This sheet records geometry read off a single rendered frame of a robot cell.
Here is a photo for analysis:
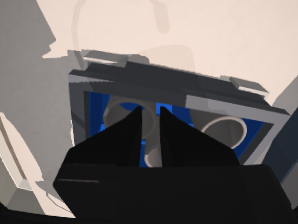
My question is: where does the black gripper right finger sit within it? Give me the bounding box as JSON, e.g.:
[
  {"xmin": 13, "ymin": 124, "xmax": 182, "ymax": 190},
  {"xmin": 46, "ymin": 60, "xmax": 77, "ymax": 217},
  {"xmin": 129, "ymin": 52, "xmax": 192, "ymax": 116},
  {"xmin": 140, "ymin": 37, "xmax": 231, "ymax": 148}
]
[{"xmin": 160, "ymin": 106, "xmax": 240, "ymax": 167}]

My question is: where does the grey metal bushing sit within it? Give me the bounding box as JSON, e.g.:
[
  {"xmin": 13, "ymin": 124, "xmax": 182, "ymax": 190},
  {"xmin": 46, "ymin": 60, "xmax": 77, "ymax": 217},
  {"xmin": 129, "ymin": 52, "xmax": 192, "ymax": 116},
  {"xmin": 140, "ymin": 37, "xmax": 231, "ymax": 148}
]
[
  {"xmin": 144, "ymin": 116, "xmax": 162, "ymax": 167},
  {"xmin": 190, "ymin": 109, "xmax": 247, "ymax": 149},
  {"xmin": 103, "ymin": 95, "xmax": 157, "ymax": 140}
]

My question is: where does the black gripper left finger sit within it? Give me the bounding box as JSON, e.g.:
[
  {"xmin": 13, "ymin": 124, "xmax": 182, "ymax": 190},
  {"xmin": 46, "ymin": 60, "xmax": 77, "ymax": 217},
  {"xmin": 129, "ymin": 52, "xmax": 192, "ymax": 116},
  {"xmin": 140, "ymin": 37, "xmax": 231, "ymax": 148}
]
[{"xmin": 61, "ymin": 106, "xmax": 142, "ymax": 167}]

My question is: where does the blue bin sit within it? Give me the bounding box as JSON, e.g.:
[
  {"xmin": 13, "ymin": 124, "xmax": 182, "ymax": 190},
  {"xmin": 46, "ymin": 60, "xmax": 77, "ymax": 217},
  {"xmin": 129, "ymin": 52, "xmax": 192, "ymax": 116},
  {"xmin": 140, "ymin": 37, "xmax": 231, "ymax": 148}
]
[{"xmin": 89, "ymin": 91, "xmax": 265, "ymax": 167}]

